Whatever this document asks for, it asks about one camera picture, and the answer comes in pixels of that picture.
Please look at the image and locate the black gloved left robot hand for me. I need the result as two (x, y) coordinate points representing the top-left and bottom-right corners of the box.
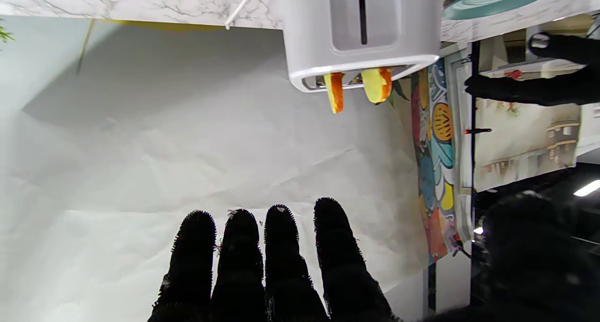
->
(464, 31), (600, 107)

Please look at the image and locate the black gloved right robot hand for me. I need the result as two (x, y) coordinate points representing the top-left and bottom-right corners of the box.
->
(148, 191), (600, 322)

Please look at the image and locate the yellow toast slice orange crust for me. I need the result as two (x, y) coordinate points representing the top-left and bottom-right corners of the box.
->
(323, 72), (345, 114)
(361, 68), (393, 104)

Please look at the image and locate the white two-slot toaster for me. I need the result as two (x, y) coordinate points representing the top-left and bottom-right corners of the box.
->
(277, 0), (442, 94)

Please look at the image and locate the black tripod stand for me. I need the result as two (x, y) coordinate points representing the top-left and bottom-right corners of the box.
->
(464, 40), (493, 194)

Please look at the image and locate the teal round plate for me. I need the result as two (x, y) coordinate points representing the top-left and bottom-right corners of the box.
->
(442, 0), (556, 21)

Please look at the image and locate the colourful mural banner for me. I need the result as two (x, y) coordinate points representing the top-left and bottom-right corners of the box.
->
(412, 59), (462, 266)

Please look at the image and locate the large leafy green plant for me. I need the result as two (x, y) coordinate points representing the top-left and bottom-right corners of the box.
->
(375, 78), (409, 108)

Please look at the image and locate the white wrinkled backdrop cloth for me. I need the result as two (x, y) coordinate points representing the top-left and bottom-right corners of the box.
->
(0, 15), (432, 322)

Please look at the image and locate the white toaster power cord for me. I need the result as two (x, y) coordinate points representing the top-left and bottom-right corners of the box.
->
(224, 0), (259, 30)

